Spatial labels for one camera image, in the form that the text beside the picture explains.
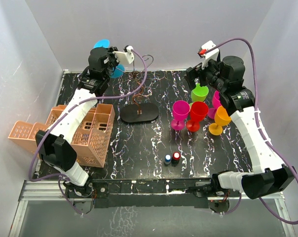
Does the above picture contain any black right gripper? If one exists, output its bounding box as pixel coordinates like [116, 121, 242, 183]
[184, 57, 227, 93]

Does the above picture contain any blue plastic wine glass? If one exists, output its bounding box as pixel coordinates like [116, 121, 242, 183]
[93, 39, 125, 79]

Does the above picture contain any magenta plastic wine glass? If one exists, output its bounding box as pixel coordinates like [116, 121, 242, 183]
[171, 100, 190, 131]

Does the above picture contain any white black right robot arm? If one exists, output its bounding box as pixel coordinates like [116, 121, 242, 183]
[186, 56, 295, 199]

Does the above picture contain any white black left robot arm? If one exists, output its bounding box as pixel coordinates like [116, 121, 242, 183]
[36, 46, 119, 197]

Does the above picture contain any green plastic wine glass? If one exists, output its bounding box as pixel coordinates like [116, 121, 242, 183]
[189, 83, 209, 109]

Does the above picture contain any red plastic wine glass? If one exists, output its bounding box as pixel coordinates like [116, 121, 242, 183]
[186, 101, 209, 132]

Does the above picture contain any metal wine glass rack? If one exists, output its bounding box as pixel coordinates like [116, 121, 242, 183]
[113, 54, 167, 124]

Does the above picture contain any orange plastic wine glass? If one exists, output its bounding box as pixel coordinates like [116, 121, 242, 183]
[209, 106, 231, 136]

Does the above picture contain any peach plastic basket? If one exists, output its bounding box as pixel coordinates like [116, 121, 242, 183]
[8, 104, 115, 168]

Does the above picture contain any blue capped small bottle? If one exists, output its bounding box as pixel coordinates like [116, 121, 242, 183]
[164, 155, 172, 166]

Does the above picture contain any red capped small bottle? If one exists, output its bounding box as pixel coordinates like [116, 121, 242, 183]
[171, 152, 181, 166]

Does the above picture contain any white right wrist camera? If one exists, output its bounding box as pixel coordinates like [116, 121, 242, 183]
[196, 40, 220, 70]

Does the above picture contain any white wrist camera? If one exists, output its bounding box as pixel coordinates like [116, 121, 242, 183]
[113, 45, 134, 65]
[196, 40, 220, 70]

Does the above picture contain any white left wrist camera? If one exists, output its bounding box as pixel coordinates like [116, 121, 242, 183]
[113, 45, 134, 65]

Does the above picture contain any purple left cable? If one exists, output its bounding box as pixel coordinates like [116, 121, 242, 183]
[28, 49, 148, 216]

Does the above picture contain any purple cable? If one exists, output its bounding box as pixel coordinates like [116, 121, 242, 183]
[28, 49, 148, 216]
[208, 38, 298, 225]

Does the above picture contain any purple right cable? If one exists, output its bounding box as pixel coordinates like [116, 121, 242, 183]
[208, 38, 298, 225]

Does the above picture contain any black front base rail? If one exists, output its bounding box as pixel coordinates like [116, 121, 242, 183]
[65, 178, 241, 213]

